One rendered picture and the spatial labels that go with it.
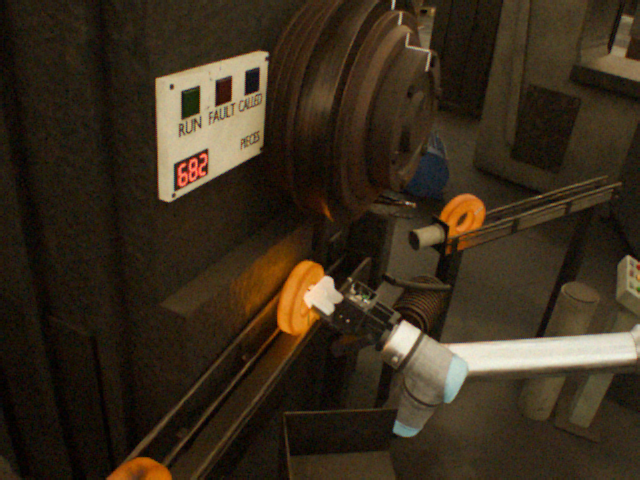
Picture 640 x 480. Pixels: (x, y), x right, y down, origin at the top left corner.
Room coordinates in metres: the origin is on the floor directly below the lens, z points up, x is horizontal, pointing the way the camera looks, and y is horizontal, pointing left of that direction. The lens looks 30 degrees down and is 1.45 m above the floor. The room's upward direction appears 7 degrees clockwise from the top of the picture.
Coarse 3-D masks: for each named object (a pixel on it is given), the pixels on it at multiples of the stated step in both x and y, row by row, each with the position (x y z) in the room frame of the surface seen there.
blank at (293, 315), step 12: (300, 264) 0.99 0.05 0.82; (312, 264) 1.00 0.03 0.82; (300, 276) 0.95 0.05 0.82; (312, 276) 0.98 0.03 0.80; (324, 276) 1.04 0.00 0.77; (288, 288) 0.93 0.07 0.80; (300, 288) 0.93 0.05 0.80; (288, 300) 0.92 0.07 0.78; (300, 300) 0.94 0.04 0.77; (288, 312) 0.91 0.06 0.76; (300, 312) 0.94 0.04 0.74; (288, 324) 0.91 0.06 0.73; (300, 324) 0.94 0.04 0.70
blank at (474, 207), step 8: (456, 200) 1.51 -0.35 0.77; (464, 200) 1.50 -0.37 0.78; (472, 200) 1.52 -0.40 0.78; (480, 200) 1.54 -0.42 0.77; (448, 208) 1.49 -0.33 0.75; (456, 208) 1.49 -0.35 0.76; (464, 208) 1.50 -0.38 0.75; (472, 208) 1.52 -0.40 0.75; (480, 208) 1.54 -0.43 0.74; (440, 216) 1.50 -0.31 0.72; (448, 216) 1.48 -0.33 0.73; (456, 216) 1.49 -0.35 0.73; (472, 216) 1.53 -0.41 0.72; (480, 216) 1.54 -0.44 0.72; (448, 224) 1.48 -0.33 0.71; (456, 224) 1.49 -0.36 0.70; (464, 224) 1.54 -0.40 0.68; (472, 224) 1.53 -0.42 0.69; (480, 224) 1.55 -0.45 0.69; (456, 232) 1.50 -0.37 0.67
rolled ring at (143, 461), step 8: (128, 464) 0.50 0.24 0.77; (136, 464) 0.51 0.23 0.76; (144, 464) 0.51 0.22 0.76; (152, 464) 0.52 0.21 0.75; (160, 464) 0.53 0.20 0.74; (120, 472) 0.48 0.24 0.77; (128, 472) 0.49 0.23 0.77; (136, 472) 0.49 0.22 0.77; (144, 472) 0.50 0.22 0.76; (152, 472) 0.51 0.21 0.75; (160, 472) 0.52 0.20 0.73; (168, 472) 0.54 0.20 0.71
